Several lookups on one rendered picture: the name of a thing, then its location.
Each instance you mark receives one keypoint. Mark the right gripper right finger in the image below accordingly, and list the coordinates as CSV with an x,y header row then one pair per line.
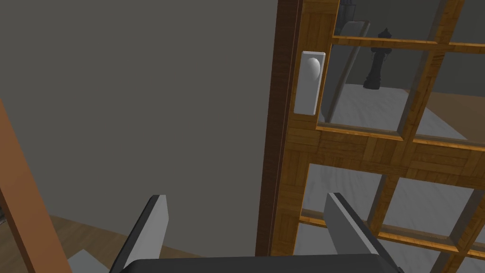
x,y
346,231

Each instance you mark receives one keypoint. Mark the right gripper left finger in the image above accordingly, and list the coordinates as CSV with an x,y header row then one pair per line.
x,y
149,231

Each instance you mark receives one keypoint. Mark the light wooden glazed door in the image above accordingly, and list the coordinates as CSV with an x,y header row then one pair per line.
x,y
363,151

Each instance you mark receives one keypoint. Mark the orange-brown wooden board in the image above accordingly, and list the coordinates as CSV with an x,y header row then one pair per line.
x,y
26,212

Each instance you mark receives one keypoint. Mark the grey door knob with plate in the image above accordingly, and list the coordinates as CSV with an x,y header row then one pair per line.
x,y
308,85

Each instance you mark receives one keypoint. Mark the black chess piece statue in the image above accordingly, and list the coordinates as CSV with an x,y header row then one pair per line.
x,y
378,64

